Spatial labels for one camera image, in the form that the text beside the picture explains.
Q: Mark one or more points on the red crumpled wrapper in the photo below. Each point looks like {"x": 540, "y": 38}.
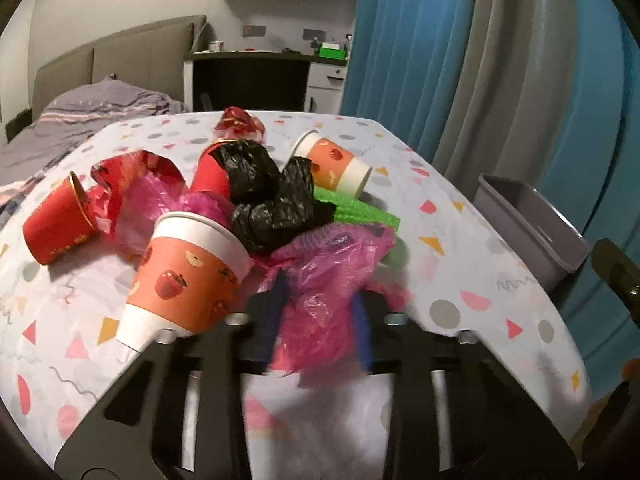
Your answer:
{"x": 235, "y": 120}

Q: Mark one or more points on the bed with purple bedding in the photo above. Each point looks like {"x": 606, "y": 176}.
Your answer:
{"x": 75, "y": 110}

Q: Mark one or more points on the pink plastic bag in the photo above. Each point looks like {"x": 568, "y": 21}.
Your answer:
{"x": 150, "y": 200}
{"x": 325, "y": 270}

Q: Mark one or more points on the black plastic bag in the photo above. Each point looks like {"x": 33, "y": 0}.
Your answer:
{"x": 270, "y": 210}

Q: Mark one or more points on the green box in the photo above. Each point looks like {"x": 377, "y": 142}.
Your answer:
{"x": 332, "y": 52}

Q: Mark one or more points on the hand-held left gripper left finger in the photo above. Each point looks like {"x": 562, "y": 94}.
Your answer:
{"x": 267, "y": 325}

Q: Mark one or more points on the grey plastic trash bin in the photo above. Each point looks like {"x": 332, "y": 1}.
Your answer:
{"x": 545, "y": 250}

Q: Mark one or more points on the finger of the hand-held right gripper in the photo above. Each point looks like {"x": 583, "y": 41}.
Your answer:
{"x": 617, "y": 270}

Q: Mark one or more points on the grey padded headboard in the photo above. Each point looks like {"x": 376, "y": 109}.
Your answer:
{"x": 125, "y": 60}

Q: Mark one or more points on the dark wall socket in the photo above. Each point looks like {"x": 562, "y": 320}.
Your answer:
{"x": 253, "y": 30}
{"x": 313, "y": 34}

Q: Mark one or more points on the green plastic bag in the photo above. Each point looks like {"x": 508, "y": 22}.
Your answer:
{"x": 360, "y": 212}

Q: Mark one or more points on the red plastic bag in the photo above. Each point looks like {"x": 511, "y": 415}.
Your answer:
{"x": 112, "y": 170}

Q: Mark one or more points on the white drawer cabinet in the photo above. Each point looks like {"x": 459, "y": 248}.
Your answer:
{"x": 325, "y": 85}

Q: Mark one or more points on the red printed paper cup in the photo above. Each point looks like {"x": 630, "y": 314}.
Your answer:
{"x": 207, "y": 175}

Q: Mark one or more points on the dark wooden desk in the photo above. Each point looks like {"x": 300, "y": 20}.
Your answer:
{"x": 250, "y": 80}

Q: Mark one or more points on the orange apple print paper cup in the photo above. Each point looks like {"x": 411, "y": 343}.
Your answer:
{"x": 180, "y": 285}
{"x": 325, "y": 157}

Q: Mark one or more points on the black bedside table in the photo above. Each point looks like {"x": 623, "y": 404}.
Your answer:
{"x": 20, "y": 127}

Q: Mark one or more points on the grey curtain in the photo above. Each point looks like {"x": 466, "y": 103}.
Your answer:
{"x": 500, "y": 60}

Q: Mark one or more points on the red paper cup gold rim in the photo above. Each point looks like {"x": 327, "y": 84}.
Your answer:
{"x": 55, "y": 225}

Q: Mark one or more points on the blue curtain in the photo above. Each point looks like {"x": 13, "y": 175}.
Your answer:
{"x": 400, "y": 35}

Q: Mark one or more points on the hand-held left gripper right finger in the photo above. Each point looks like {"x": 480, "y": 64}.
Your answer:
{"x": 362, "y": 332}

